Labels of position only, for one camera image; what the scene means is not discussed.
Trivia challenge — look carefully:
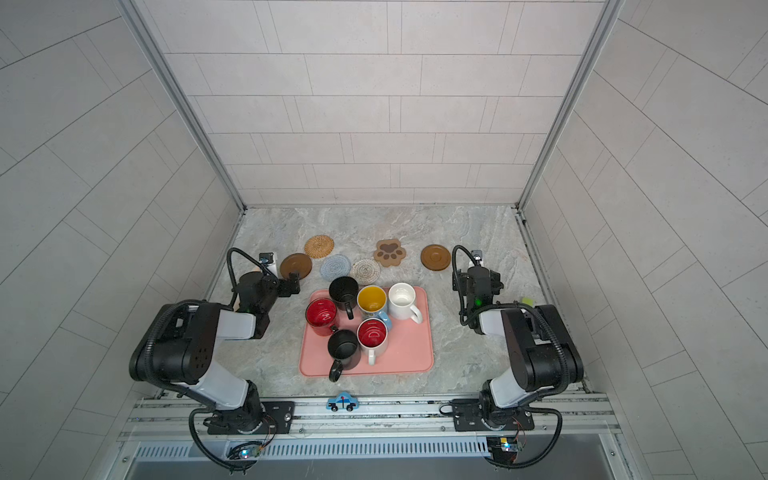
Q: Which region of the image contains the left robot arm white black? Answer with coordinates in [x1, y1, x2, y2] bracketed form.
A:
[128, 247, 300, 434]

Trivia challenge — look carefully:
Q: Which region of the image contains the white mug red inside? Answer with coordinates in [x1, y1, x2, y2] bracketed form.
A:
[357, 318, 389, 366]

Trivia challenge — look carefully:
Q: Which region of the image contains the blue toy car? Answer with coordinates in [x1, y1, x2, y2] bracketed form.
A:
[326, 392, 359, 412]

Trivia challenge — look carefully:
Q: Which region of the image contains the circuit board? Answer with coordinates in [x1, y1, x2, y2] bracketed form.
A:
[486, 437, 520, 464]
[227, 441, 263, 461]

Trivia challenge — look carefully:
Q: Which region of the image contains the red mug left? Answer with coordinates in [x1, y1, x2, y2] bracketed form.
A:
[305, 298, 339, 336]

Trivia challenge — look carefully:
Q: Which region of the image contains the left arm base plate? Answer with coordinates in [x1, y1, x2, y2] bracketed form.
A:
[203, 401, 295, 435]

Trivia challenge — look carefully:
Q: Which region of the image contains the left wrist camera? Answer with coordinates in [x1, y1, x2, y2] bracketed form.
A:
[258, 252, 277, 276]

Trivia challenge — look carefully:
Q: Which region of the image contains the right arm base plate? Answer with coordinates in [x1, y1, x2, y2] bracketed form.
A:
[438, 398, 535, 432]

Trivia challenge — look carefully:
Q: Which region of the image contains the multicolour woven round coaster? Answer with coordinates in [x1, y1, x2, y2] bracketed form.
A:
[350, 258, 381, 286]

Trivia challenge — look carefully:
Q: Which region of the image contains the dark brown wooden coaster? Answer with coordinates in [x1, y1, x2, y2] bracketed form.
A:
[279, 253, 313, 279]

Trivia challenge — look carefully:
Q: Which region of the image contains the right circuit board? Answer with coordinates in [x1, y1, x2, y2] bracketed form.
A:
[486, 437, 520, 464]

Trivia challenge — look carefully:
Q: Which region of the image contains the left circuit board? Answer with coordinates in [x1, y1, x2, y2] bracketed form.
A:
[227, 441, 263, 461]

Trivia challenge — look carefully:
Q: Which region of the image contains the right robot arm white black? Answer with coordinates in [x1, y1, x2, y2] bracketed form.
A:
[451, 245, 584, 428]

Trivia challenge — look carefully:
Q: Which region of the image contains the black mug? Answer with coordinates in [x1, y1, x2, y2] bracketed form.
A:
[327, 329, 361, 382]
[329, 276, 359, 320]

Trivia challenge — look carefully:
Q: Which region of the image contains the black mug rear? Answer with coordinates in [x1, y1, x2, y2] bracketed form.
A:
[329, 276, 359, 320]

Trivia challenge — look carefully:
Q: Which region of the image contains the black mug front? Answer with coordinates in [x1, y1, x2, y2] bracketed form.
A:
[327, 329, 361, 382]

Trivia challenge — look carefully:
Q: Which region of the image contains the paw shaped cork coaster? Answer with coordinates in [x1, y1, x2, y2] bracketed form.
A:
[373, 239, 407, 268]

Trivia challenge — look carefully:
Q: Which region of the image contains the grey-blue woven round coaster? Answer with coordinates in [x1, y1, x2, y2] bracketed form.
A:
[320, 254, 352, 282]

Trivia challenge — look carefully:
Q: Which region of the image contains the ventilation grille strip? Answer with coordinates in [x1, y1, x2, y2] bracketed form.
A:
[135, 437, 490, 462]

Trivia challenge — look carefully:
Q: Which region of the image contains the pink rectangular tray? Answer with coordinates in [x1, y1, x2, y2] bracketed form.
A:
[299, 286, 434, 378]

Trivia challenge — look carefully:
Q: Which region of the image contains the yellow inside mug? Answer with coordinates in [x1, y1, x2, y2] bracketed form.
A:
[357, 285, 392, 330]

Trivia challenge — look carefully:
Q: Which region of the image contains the woven rattan round coaster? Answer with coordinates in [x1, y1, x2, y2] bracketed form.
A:
[304, 235, 335, 259]

